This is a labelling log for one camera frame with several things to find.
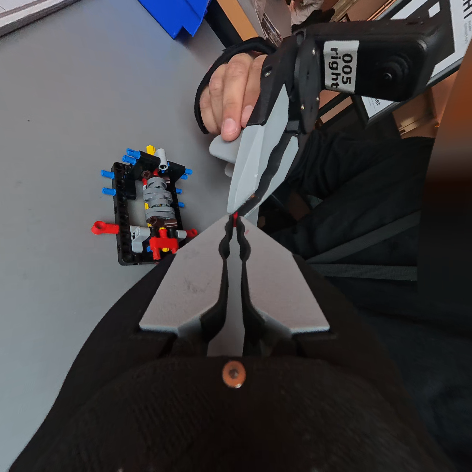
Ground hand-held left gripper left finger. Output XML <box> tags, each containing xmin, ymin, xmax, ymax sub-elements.
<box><xmin>139</xmin><ymin>215</ymin><xmax>232</xmax><ymax>342</ymax></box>

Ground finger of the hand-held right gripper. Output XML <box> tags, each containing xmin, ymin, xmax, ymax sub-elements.
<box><xmin>237</xmin><ymin>136</ymin><xmax>299</xmax><ymax>219</ymax></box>
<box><xmin>227</xmin><ymin>84</ymin><xmax>291</xmax><ymax>214</ymax></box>

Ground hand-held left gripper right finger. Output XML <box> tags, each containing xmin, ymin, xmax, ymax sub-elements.
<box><xmin>236</xmin><ymin>216</ymin><xmax>330</xmax><ymax>347</ymax></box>

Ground black lego frame assembly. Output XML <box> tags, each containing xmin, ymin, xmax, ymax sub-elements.
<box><xmin>91</xmin><ymin>145</ymin><xmax>198</xmax><ymax>266</ymax></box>

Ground lego instruction booklet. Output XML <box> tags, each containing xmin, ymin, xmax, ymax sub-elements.
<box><xmin>0</xmin><ymin>0</ymin><xmax>80</xmax><ymax>37</ymax></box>

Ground person's right hand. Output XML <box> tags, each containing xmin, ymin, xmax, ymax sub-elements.
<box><xmin>199</xmin><ymin>53</ymin><xmax>268</xmax><ymax>142</ymax></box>

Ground black framed white sign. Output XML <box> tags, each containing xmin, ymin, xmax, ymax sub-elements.
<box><xmin>347</xmin><ymin>0</ymin><xmax>472</xmax><ymax>130</ymax></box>

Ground white printed box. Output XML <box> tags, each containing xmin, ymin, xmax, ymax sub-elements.
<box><xmin>240</xmin><ymin>0</ymin><xmax>293</xmax><ymax>39</ymax></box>

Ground blue plastic bin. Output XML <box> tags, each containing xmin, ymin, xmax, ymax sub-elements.
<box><xmin>138</xmin><ymin>0</ymin><xmax>211</xmax><ymax>40</ymax></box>

